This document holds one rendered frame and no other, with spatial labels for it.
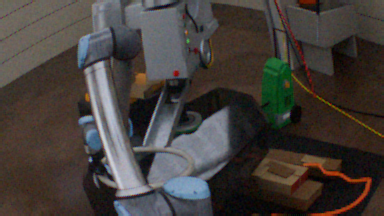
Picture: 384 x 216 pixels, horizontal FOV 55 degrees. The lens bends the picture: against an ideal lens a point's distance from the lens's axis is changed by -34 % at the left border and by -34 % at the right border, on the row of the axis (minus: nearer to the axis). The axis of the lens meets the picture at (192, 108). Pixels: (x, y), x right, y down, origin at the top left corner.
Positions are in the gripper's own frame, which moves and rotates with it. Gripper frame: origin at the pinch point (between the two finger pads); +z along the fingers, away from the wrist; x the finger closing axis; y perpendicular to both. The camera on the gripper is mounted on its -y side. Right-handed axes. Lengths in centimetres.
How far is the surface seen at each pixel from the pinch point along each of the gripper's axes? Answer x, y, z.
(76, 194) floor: -32, -140, 78
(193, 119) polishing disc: 62, -53, -5
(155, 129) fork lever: 38, -34, -11
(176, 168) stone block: 44, -28, 10
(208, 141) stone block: 66, -45, 6
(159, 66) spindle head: 47, -47, -39
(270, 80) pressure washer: 159, -174, 23
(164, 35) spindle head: 50, -43, -56
